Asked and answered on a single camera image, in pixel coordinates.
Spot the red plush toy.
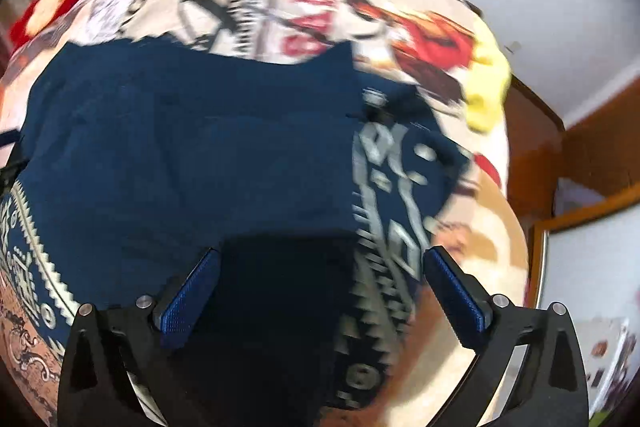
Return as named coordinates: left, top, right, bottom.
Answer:
left=9, top=0, right=79, bottom=50

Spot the navy patterned garment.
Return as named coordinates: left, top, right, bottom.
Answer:
left=1, top=38, right=469, bottom=426

